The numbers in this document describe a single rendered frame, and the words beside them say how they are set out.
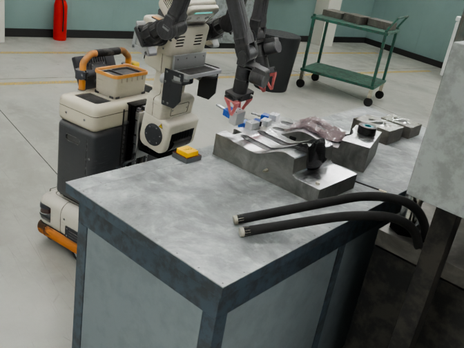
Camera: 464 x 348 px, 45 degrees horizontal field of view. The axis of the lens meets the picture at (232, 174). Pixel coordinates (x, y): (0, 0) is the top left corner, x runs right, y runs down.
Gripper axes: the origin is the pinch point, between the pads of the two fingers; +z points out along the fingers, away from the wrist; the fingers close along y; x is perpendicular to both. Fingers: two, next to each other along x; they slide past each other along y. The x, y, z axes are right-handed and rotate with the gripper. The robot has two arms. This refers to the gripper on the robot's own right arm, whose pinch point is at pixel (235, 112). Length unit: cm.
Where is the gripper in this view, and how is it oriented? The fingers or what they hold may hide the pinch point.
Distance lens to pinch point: 222.7
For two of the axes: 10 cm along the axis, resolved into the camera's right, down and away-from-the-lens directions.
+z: -1.7, 8.1, 5.6
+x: -7.1, -4.9, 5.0
